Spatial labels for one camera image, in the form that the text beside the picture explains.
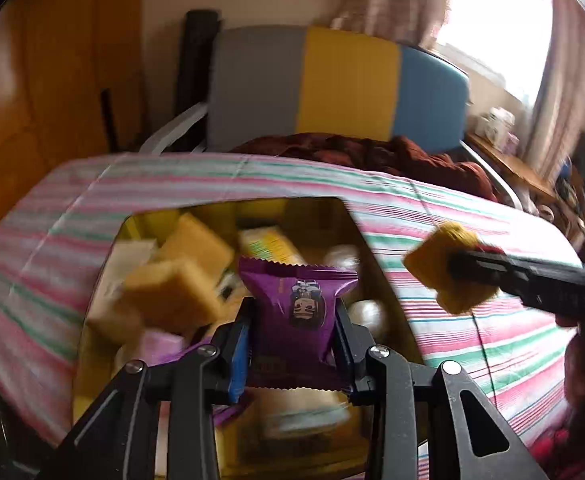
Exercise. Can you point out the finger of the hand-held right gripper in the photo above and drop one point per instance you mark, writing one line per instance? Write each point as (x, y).
(537, 282)

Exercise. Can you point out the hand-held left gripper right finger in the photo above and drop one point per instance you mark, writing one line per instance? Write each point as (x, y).
(345, 355)

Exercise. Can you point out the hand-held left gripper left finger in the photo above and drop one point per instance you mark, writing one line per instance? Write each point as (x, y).
(240, 360)

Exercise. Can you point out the purple snack packet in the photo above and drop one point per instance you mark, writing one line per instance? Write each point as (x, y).
(297, 310)

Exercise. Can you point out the yellow sponge block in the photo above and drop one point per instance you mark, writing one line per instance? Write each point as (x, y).
(172, 292)
(197, 245)

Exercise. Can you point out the white round puff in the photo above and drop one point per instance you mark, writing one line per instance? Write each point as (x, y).
(340, 259)

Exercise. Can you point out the green label snack packet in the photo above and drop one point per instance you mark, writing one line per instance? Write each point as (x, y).
(270, 246)

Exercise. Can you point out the beige cardboard box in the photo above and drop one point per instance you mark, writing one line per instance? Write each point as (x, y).
(122, 280)

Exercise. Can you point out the gold tin box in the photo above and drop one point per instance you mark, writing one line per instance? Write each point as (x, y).
(292, 220)

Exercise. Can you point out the wooden side shelf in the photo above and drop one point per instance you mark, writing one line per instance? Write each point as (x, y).
(512, 167)

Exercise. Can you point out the purple white carton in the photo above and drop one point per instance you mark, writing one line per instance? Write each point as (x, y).
(510, 146)

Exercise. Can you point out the patterned beige curtain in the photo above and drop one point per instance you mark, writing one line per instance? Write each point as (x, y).
(392, 0)
(567, 70)

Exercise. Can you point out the small white carton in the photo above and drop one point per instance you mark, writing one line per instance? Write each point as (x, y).
(482, 125)

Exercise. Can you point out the dark red cloth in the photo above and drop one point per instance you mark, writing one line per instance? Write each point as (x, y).
(382, 157)

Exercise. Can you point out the bright window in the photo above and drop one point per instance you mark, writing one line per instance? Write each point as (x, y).
(497, 25)

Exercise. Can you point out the striped bed sheet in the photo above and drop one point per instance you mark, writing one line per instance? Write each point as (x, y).
(72, 200)

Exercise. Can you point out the grey yellow blue chair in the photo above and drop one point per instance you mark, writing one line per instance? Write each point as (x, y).
(347, 85)

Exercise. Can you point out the wooden wardrobe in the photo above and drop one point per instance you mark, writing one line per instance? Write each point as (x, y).
(47, 85)

